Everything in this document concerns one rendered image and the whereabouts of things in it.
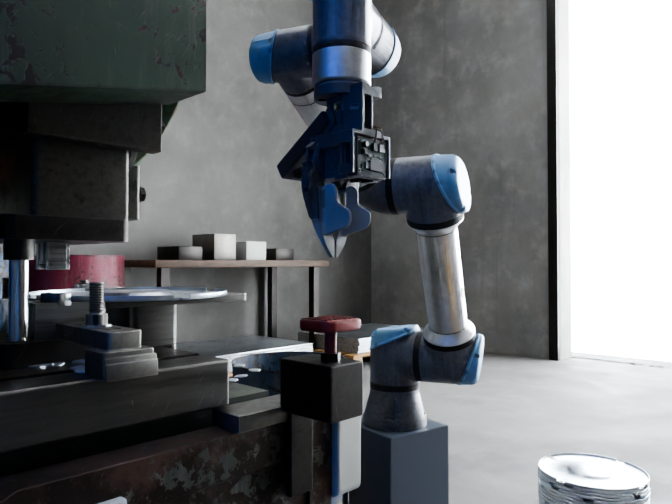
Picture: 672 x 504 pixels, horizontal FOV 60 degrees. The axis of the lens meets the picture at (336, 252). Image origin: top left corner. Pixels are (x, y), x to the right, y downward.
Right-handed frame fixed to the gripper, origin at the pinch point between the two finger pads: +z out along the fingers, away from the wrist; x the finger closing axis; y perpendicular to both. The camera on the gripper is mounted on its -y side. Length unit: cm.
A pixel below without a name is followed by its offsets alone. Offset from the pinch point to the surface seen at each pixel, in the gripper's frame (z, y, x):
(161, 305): 8.5, -27.9, -8.0
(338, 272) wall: 11, -364, 384
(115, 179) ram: -9.6, -25.4, -16.6
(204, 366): 15.1, -10.4, -11.9
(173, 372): 15.3, -10.4, -16.3
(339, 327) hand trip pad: 9.9, 3.1, -1.3
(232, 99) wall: -141, -363, 249
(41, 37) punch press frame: -22.2, -13.4, -30.8
